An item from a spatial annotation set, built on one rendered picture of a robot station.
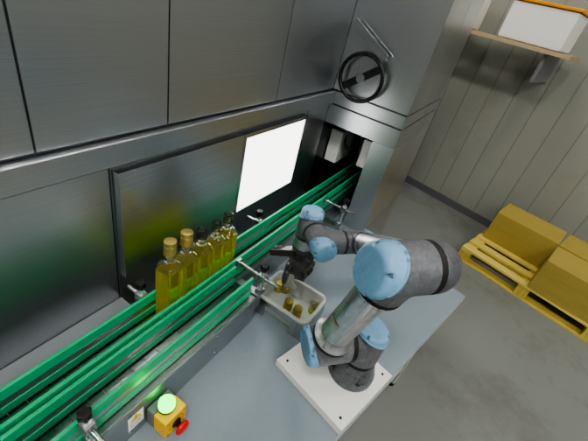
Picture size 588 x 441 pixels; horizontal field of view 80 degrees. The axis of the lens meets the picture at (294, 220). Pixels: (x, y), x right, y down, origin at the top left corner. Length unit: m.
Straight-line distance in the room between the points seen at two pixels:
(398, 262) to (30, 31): 0.75
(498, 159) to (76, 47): 3.98
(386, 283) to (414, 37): 1.18
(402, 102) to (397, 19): 0.32
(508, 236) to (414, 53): 2.53
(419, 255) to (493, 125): 3.63
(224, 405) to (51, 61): 0.93
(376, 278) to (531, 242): 3.19
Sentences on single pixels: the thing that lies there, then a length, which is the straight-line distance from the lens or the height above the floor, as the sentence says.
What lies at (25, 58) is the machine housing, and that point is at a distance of 0.80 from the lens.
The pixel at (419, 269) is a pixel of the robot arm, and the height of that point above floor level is 1.39.
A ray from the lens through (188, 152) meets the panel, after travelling 1.06.
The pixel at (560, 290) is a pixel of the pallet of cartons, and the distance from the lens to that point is 3.48.
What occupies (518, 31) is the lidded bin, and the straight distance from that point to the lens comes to 3.66.
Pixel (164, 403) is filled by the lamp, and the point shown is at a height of 0.85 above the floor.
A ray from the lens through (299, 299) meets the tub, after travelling 1.42.
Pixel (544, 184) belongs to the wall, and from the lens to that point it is 4.27.
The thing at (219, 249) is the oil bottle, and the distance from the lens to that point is 1.12.
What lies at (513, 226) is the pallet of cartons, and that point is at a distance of 3.81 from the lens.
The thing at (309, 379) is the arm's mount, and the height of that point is 0.78.
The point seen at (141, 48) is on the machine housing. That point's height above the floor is 1.59.
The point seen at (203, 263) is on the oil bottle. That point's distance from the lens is 1.09.
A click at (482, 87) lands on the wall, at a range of 4.32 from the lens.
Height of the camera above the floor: 1.78
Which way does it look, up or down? 33 degrees down
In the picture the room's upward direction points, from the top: 15 degrees clockwise
